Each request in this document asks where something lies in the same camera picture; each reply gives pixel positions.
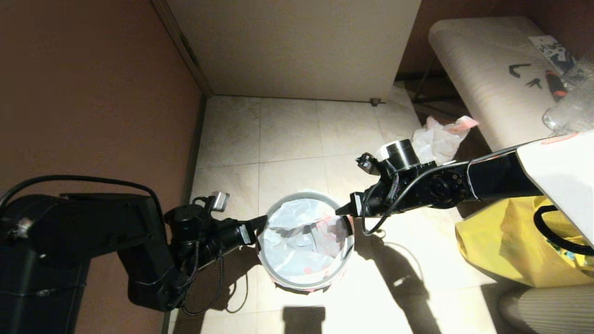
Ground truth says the grey bin ring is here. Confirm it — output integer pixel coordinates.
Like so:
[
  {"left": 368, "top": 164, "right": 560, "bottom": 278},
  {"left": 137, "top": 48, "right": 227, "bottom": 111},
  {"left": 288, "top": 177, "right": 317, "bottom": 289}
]
[{"left": 258, "top": 191, "right": 356, "bottom": 290}]

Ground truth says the clear red-print plastic bag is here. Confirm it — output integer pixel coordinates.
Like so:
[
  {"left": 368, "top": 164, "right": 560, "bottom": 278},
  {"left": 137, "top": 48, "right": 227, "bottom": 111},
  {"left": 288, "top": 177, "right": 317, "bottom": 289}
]
[{"left": 257, "top": 189, "right": 357, "bottom": 294}]

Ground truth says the used white bin liner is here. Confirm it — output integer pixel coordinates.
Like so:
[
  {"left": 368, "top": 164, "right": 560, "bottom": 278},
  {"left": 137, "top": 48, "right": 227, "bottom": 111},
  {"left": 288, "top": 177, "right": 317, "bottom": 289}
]
[{"left": 411, "top": 116, "right": 479, "bottom": 164}]

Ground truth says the yellow tote bag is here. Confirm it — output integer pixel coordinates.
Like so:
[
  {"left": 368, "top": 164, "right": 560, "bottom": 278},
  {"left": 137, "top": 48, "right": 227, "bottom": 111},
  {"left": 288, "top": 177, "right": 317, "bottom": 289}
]
[{"left": 455, "top": 195, "right": 594, "bottom": 289}]

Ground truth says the dark metal table leg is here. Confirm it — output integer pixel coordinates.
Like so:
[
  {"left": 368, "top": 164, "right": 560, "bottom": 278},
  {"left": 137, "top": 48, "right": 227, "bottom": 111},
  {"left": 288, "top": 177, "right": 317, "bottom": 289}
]
[{"left": 411, "top": 58, "right": 439, "bottom": 105}]

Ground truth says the light wood-grain table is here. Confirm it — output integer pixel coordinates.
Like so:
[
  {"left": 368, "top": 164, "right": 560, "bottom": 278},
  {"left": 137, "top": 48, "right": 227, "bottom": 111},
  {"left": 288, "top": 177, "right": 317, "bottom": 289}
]
[{"left": 428, "top": 19, "right": 594, "bottom": 153}]

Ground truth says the white cabinet panel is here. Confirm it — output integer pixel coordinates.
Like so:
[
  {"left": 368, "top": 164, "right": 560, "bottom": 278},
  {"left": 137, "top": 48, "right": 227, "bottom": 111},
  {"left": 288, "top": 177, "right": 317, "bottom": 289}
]
[{"left": 166, "top": 0, "right": 422, "bottom": 104}]

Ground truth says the ribbed beige cushion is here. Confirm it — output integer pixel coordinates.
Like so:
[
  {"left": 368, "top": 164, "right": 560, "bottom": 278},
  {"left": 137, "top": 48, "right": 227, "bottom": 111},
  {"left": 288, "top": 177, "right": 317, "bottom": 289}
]
[{"left": 499, "top": 284, "right": 594, "bottom": 334}]

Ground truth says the black and red marker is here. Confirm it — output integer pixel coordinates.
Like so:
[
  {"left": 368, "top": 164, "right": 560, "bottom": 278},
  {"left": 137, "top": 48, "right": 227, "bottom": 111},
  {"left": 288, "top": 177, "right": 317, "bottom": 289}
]
[{"left": 544, "top": 71, "right": 568, "bottom": 103}]

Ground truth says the printed white card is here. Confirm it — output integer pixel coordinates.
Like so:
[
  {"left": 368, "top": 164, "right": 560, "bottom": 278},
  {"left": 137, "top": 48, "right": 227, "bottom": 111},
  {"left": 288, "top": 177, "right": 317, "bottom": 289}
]
[{"left": 527, "top": 36, "right": 576, "bottom": 75}]

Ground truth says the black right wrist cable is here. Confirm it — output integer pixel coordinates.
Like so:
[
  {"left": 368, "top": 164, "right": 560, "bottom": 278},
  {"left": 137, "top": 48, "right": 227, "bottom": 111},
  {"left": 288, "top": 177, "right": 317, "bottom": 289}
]
[{"left": 361, "top": 160, "right": 469, "bottom": 237}]

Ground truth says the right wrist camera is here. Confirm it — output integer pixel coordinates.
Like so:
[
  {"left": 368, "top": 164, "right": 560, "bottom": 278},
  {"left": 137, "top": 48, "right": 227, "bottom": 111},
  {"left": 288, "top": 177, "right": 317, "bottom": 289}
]
[{"left": 356, "top": 139, "right": 421, "bottom": 176}]

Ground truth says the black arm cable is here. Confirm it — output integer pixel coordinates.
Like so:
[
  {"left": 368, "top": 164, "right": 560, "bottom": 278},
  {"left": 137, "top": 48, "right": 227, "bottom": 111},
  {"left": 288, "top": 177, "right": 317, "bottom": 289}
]
[
  {"left": 0, "top": 174, "right": 166, "bottom": 221},
  {"left": 181, "top": 253, "right": 249, "bottom": 317}
]

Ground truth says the black left upper arm cable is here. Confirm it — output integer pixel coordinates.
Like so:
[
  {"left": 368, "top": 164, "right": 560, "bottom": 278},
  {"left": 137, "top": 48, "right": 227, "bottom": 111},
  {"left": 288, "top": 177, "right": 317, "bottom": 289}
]
[{"left": 0, "top": 174, "right": 166, "bottom": 221}]

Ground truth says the black elbow cable loop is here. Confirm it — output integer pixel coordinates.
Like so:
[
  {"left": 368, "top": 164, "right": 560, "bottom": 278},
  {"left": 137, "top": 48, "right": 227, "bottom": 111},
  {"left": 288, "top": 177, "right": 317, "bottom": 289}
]
[{"left": 534, "top": 204, "right": 594, "bottom": 257}]

